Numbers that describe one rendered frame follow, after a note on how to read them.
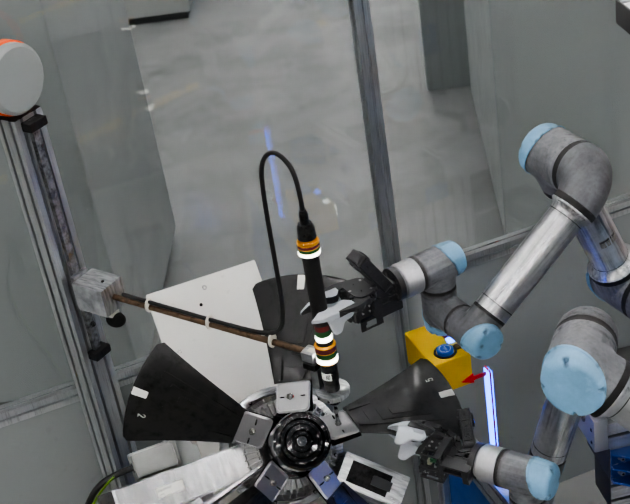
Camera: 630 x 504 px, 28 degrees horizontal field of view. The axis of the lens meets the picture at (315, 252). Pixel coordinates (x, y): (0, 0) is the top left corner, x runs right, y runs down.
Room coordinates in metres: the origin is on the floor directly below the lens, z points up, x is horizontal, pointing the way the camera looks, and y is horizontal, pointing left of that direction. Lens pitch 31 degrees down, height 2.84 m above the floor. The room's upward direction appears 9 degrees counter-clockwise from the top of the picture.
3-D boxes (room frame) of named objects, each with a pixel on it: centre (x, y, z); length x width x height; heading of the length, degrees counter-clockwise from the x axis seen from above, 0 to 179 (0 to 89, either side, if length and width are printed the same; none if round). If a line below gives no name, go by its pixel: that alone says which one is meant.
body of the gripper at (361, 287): (2.09, -0.10, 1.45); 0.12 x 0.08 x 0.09; 117
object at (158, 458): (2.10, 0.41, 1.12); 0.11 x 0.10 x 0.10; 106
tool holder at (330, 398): (2.04, 0.02, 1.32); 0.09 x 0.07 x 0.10; 52
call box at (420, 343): (2.42, -0.25, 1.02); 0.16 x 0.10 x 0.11; 16
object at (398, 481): (2.08, -0.03, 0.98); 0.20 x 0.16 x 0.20; 16
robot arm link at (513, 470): (1.80, -0.33, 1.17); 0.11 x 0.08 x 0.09; 53
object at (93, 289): (2.42, 0.50, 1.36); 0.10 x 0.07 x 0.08; 51
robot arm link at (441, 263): (2.16, -0.24, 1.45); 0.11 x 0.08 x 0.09; 117
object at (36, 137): (2.46, 0.54, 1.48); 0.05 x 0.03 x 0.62; 141
